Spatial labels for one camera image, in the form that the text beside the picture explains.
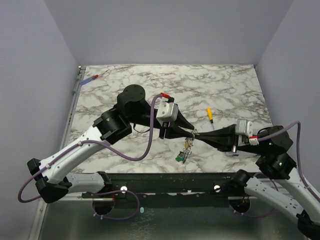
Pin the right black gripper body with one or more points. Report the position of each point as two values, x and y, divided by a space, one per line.
233 140

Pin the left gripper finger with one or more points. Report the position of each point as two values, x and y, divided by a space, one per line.
182 122
175 132

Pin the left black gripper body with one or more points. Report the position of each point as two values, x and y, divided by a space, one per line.
165 125

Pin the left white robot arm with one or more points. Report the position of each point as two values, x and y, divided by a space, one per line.
53 175

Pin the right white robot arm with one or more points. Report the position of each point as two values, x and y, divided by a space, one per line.
302 206

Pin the yellow key tag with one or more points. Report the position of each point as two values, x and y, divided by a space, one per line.
186 144

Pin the green key tag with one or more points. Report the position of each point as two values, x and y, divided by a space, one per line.
179 158

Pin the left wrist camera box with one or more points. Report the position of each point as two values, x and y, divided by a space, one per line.
168 110

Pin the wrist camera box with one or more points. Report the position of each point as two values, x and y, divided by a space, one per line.
245 132
168 110

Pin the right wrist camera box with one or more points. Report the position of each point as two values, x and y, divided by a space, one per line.
245 132

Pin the yellow handled screwdriver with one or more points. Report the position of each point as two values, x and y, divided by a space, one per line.
210 116

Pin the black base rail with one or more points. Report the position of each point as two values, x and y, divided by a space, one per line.
173 190

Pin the blue handled screwdriver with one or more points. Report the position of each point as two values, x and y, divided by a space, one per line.
92 78

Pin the left aluminium side rail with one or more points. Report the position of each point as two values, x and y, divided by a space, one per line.
72 108

